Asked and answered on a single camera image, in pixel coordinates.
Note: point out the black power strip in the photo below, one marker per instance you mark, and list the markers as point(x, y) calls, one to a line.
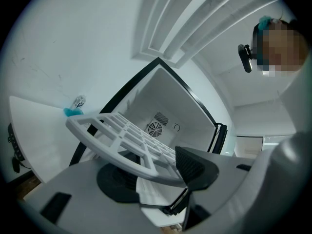
point(15, 142)

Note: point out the teal hair scrunchie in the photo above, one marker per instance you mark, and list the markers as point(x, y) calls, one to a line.
point(264, 22)

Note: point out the teal fluffy cloth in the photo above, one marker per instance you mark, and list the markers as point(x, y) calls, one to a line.
point(72, 111)

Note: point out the white wire fridge shelf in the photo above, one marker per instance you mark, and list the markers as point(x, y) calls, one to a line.
point(102, 150)

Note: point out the person's white printed shirt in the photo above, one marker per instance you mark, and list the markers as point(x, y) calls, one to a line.
point(299, 106)

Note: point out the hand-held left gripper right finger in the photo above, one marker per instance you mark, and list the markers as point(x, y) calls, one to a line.
point(219, 179)

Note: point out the black mini fridge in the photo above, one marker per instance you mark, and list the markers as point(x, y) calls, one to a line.
point(170, 101)

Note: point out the black head camera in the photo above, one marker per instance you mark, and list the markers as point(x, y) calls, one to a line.
point(245, 57)

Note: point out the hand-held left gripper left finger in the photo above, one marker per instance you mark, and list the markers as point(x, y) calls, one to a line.
point(73, 203)

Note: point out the white desk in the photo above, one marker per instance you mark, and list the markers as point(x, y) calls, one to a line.
point(36, 130)

